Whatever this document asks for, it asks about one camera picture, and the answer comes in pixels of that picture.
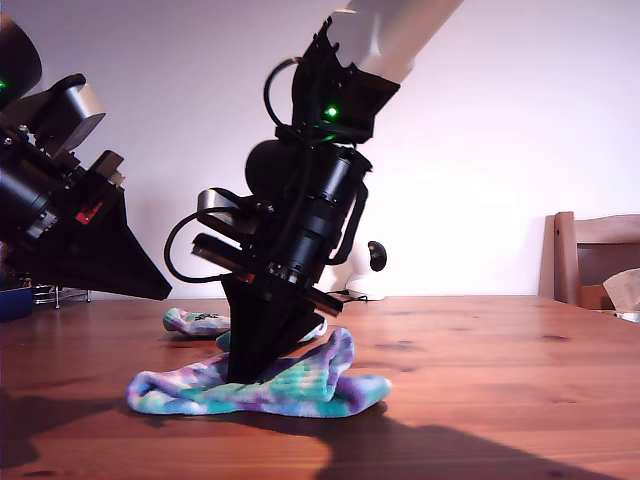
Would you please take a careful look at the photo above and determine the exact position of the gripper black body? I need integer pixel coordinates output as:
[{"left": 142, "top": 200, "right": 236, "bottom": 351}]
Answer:
[
  {"left": 192, "top": 199, "right": 346, "bottom": 319},
  {"left": 0, "top": 124, "right": 126, "bottom": 251}
]

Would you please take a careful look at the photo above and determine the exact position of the tie-dye Hugging Face sock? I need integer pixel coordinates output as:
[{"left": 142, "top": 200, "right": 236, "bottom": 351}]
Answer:
[
  {"left": 162, "top": 307, "right": 329, "bottom": 351},
  {"left": 124, "top": 327, "right": 394, "bottom": 419}
]

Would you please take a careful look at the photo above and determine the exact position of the dark blue container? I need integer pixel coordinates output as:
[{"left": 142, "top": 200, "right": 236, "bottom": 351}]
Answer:
[{"left": 0, "top": 287, "right": 34, "bottom": 322}]

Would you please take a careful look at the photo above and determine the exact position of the brown wooden chair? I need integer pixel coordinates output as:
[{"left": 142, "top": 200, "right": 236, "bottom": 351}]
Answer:
[{"left": 537, "top": 212, "right": 640, "bottom": 311}]

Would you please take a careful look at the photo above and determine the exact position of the chrome wire utensil caddy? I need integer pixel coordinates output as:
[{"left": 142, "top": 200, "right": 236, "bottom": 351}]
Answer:
[{"left": 30, "top": 283, "right": 92, "bottom": 309}]

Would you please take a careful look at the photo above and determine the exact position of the thin black camera cable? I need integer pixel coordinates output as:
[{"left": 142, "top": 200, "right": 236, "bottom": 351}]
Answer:
[{"left": 163, "top": 209, "right": 236, "bottom": 285}]

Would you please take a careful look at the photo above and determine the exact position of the thick black cable loop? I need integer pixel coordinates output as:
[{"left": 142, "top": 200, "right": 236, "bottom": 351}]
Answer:
[{"left": 327, "top": 177, "right": 371, "bottom": 264}]

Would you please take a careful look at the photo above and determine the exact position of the white round security camera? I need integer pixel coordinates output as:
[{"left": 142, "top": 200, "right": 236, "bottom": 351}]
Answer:
[{"left": 344, "top": 239, "right": 389, "bottom": 303}]

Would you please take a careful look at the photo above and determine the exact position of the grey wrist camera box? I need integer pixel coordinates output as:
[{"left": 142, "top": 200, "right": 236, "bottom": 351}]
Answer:
[
  {"left": 29, "top": 73, "right": 107, "bottom": 151},
  {"left": 196, "top": 187, "right": 274, "bottom": 236}
]

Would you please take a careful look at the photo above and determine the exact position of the thin black cable loop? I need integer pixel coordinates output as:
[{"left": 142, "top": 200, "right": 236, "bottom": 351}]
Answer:
[{"left": 263, "top": 57, "right": 301, "bottom": 129}]

